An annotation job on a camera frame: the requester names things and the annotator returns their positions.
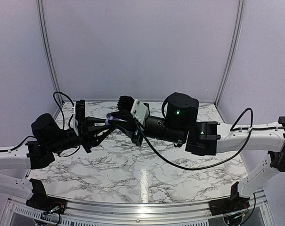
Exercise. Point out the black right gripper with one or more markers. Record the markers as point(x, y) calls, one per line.
point(127, 127)

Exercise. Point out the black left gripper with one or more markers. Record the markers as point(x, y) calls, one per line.
point(96, 141)

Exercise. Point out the lavender round charging case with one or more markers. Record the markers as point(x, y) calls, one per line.
point(109, 118)

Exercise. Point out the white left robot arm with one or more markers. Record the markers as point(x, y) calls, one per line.
point(15, 158)

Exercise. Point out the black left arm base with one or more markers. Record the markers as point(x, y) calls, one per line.
point(40, 200)

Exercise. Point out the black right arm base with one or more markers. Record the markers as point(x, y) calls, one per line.
point(234, 202)

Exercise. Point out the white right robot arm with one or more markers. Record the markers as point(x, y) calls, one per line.
point(236, 138)

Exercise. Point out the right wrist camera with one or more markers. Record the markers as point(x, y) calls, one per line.
point(134, 108)

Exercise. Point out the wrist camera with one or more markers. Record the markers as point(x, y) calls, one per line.
point(78, 115)
point(134, 108)

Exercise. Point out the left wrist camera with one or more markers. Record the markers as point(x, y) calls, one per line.
point(78, 115)

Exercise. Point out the aluminium front frame rail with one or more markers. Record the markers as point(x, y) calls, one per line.
point(88, 213)

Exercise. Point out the left aluminium corner post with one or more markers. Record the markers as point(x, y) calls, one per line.
point(46, 45)

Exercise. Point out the aluminium corner post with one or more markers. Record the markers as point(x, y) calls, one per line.
point(232, 51)
point(46, 45)

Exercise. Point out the right aluminium corner post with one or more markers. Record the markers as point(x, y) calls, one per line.
point(232, 51)

